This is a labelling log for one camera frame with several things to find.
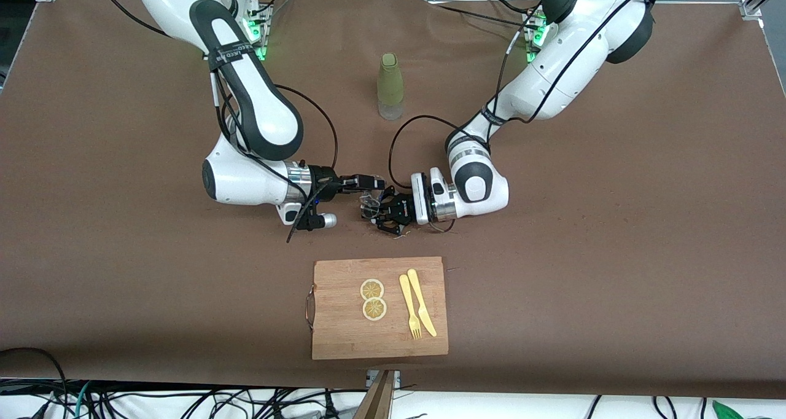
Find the yellow plastic knife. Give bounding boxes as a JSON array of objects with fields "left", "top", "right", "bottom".
[{"left": 407, "top": 268, "right": 438, "bottom": 337}]

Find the glass bottle with green sleeve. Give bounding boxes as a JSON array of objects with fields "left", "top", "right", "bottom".
[{"left": 377, "top": 53, "right": 405, "bottom": 121}]

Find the black looped floor cable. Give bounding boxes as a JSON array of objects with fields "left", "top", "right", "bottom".
[{"left": 0, "top": 347, "right": 69, "bottom": 419}]

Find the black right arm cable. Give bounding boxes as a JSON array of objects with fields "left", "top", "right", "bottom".
[{"left": 212, "top": 69, "right": 340, "bottom": 243}]

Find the teal floor cable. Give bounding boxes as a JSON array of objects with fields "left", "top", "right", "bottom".
[{"left": 72, "top": 381, "right": 93, "bottom": 419}]

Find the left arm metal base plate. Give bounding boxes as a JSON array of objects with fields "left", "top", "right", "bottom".
[{"left": 522, "top": 10, "right": 556, "bottom": 65}]

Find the yellow plastic fork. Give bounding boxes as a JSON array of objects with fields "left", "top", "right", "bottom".
[{"left": 399, "top": 274, "right": 423, "bottom": 340}]

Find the wooden beam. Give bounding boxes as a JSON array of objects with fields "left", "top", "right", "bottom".
[{"left": 353, "top": 370, "right": 397, "bottom": 419}]

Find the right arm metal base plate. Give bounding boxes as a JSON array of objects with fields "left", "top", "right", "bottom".
[{"left": 203, "top": 0, "right": 271, "bottom": 61}]

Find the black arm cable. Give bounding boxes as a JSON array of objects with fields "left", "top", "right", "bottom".
[
  {"left": 212, "top": 69, "right": 340, "bottom": 243},
  {"left": 389, "top": 0, "right": 661, "bottom": 189}
]

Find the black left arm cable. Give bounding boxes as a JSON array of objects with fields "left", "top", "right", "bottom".
[{"left": 389, "top": 0, "right": 661, "bottom": 189}]

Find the small clear glass beaker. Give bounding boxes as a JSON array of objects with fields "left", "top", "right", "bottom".
[{"left": 359, "top": 190, "right": 384, "bottom": 221}]

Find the black base power cable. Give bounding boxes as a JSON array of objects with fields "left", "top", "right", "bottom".
[{"left": 424, "top": 0, "right": 541, "bottom": 36}]

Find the brown table cover sheet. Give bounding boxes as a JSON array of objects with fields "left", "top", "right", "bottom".
[{"left": 0, "top": 0, "right": 786, "bottom": 401}]

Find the wooden cutting board with handle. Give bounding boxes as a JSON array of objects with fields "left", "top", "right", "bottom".
[{"left": 306, "top": 257, "right": 449, "bottom": 361}]

